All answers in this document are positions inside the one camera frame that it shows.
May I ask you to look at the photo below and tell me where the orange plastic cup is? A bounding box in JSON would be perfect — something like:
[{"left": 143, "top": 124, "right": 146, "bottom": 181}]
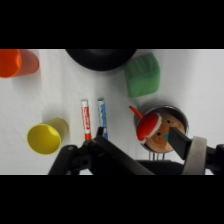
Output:
[{"left": 0, "top": 49, "right": 40, "bottom": 80}]

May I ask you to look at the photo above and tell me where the red marker pen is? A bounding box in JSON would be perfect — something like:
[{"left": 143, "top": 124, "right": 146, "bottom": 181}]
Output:
[{"left": 80, "top": 99, "right": 93, "bottom": 142}]

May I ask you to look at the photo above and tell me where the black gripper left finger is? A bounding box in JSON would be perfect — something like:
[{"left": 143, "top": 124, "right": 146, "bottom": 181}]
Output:
[{"left": 48, "top": 125, "right": 155, "bottom": 176}]

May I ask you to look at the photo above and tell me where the black bowl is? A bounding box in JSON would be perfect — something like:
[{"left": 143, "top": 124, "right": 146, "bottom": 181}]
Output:
[{"left": 64, "top": 49, "right": 138, "bottom": 72}]

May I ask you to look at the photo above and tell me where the yellow plastic cup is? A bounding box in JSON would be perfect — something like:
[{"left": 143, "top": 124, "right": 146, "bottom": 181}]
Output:
[{"left": 26, "top": 117, "right": 69, "bottom": 156}]

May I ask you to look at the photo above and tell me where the blue marker pen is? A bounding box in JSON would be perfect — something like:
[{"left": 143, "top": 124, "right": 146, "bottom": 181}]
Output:
[{"left": 96, "top": 98, "right": 109, "bottom": 140}]

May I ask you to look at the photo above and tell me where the potato plush with red hat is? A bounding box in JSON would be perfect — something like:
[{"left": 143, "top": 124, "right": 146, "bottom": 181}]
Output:
[{"left": 128, "top": 105, "right": 186, "bottom": 153}]

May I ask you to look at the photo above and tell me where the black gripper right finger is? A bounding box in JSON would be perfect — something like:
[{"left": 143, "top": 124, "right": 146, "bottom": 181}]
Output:
[{"left": 167, "top": 126, "right": 224, "bottom": 176}]

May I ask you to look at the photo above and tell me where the silver metal pot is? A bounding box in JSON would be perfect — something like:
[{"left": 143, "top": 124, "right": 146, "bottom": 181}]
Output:
[{"left": 133, "top": 104, "right": 190, "bottom": 162}]

